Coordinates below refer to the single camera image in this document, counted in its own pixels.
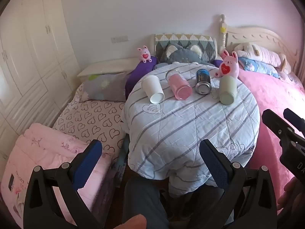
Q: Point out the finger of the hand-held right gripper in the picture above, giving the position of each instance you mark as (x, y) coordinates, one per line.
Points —
(274, 121)
(296, 121)

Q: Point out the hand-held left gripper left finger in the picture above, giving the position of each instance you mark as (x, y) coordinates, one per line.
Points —
(86, 165)

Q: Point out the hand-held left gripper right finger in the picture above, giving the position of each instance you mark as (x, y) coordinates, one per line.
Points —
(214, 165)

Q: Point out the pale green cup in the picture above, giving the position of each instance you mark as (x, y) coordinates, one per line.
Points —
(227, 89)

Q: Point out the pink cup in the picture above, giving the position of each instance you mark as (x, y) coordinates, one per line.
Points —
(180, 87)

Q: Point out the white cup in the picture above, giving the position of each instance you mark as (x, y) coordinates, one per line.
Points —
(151, 87)

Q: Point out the person's right hand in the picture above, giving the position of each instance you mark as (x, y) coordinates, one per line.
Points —
(289, 194)

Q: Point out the pink bedspread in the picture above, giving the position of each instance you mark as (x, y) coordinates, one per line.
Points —
(274, 100)

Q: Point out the folded pink quilt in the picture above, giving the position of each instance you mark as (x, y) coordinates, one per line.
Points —
(45, 162)

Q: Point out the striped white quilt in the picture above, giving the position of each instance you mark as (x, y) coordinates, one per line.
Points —
(190, 128)

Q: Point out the heart print bed sheet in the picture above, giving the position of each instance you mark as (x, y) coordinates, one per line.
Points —
(93, 121)

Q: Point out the blue printed pillow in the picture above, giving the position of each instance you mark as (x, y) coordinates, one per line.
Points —
(258, 67)

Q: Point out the white dog plush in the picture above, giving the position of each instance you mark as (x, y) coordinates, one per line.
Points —
(262, 52)

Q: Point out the large pink rabbit plush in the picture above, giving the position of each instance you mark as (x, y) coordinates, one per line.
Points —
(229, 65)

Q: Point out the person's legs grey pants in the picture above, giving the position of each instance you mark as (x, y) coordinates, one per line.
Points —
(147, 202)

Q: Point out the grey flower pillow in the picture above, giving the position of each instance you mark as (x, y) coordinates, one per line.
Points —
(104, 87)

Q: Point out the purple pillow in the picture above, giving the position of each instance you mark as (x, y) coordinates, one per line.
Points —
(217, 63)
(139, 75)

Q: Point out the blue metal can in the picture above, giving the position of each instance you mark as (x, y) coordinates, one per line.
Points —
(202, 80)

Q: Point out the cream bed headboard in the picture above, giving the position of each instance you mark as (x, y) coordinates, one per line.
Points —
(259, 37)

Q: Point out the white nightstand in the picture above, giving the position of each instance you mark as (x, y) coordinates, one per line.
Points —
(107, 66)

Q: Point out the grey cat plush pillow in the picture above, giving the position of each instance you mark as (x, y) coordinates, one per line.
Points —
(182, 55)

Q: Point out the white wardrobe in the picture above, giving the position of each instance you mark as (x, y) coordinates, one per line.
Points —
(31, 59)

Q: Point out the diamond patterned cushion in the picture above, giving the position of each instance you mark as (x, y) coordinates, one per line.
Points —
(185, 39)

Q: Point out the small pink rabbit plush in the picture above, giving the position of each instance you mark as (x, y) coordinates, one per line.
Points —
(144, 54)

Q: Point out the wall socket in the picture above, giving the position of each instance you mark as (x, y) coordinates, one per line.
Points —
(119, 38)

